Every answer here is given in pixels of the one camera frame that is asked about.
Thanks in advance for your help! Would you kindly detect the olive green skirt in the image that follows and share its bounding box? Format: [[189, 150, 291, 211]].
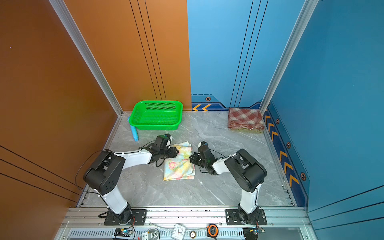
[[233, 128, 264, 134]]

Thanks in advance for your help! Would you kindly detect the cream yellow cloth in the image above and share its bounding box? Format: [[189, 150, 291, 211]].
[[163, 142, 195, 181]]

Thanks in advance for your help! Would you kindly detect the white square clock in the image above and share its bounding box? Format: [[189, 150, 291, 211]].
[[171, 224, 187, 240]]

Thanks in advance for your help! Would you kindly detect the green circuit board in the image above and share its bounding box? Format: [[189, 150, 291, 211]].
[[114, 228, 135, 240]]

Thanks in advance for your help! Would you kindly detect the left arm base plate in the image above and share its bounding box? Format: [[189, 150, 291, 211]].
[[99, 209, 148, 227]]

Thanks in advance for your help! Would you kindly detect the orange black tape measure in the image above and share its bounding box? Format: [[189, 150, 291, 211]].
[[207, 224, 219, 240]]

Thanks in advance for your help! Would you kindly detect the small tape roll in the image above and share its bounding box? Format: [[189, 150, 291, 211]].
[[190, 231, 197, 239]]

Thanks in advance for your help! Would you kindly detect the white power plug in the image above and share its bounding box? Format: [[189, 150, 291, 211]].
[[141, 232, 153, 240]]

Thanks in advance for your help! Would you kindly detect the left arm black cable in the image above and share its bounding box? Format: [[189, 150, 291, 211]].
[[74, 149, 104, 194]]

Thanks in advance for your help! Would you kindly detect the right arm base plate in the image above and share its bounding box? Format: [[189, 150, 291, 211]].
[[225, 207, 268, 226]]

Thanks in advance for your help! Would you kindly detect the light blue tube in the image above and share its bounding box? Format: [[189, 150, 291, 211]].
[[127, 117, 139, 142]]

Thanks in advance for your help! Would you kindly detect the red plaid skirt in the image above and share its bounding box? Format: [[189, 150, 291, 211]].
[[228, 108, 264, 131]]

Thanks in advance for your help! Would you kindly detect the right small circuit board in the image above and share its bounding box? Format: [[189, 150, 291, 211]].
[[250, 228, 265, 236]]

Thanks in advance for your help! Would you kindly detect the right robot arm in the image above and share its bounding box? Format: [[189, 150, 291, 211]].
[[190, 142, 268, 226]]

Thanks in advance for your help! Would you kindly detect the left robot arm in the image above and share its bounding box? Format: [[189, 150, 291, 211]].
[[83, 134, 179, 225]]

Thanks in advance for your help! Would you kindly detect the green plastic basket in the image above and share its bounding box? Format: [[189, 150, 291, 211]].
[[129, 101, 183, 131]]

